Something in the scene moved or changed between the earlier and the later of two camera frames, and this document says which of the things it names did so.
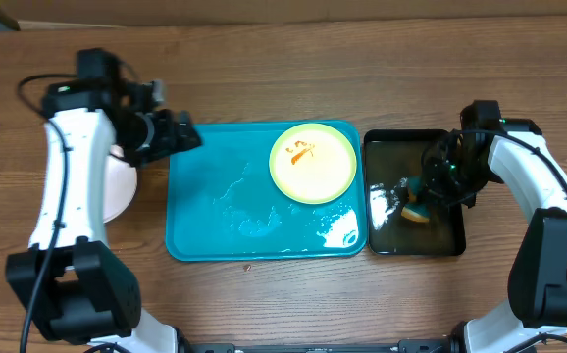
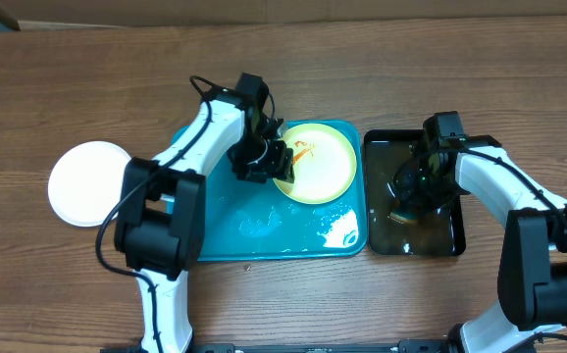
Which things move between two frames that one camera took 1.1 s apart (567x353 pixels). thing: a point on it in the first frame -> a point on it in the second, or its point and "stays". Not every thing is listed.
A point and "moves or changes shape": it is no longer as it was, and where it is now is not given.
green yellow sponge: (412, 209) moves or changes shape
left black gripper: (168, 142) -> (279, 164)
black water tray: (391, 158) stays
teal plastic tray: (222, 203) stays
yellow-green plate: (312, 163) stays
